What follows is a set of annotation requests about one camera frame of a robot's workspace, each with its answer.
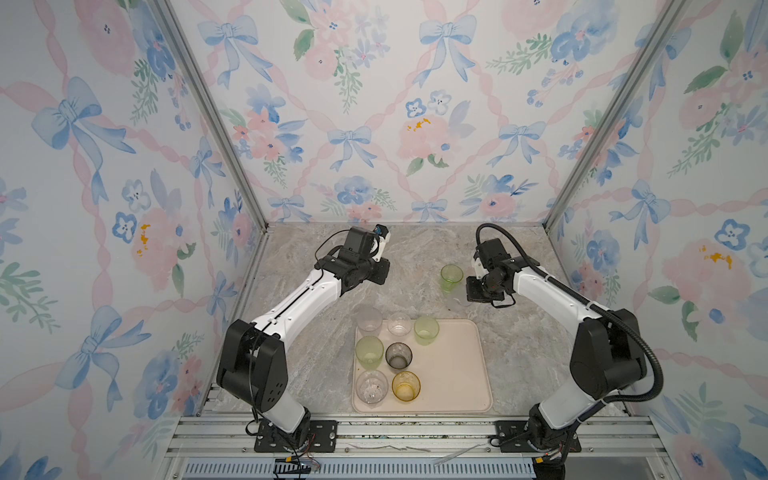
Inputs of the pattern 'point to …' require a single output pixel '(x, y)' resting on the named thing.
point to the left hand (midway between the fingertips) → (386, 262)
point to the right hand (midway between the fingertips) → (470, 293)
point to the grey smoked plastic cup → (399, 355)
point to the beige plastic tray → (394, 374)
